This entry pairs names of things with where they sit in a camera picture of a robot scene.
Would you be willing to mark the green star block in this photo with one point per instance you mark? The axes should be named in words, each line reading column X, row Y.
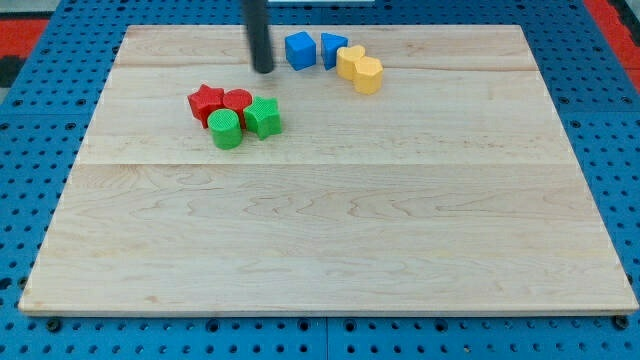
column 262, row 117

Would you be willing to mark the green cylinder block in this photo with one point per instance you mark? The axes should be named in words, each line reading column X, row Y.
column 225, row 129

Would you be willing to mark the red cylinder block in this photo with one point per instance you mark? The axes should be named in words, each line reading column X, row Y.
column 238, row 100

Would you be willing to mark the yellow hexagon block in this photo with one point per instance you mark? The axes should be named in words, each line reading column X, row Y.
column 368, row 75

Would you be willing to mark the yellow heart block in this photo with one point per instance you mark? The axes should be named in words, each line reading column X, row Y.
column 346, row 57

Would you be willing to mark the light wooden board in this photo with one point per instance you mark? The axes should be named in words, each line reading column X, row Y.
column 452, row 191

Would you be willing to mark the blue cube block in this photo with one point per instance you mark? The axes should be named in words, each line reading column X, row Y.
column 300, row 50

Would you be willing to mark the blue triangle block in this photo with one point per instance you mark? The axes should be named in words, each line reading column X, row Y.
column 330, row 43

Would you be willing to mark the red star block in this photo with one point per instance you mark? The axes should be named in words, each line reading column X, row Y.
column 204, row 102

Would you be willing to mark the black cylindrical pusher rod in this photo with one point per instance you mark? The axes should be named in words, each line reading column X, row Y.
column 256, row 19

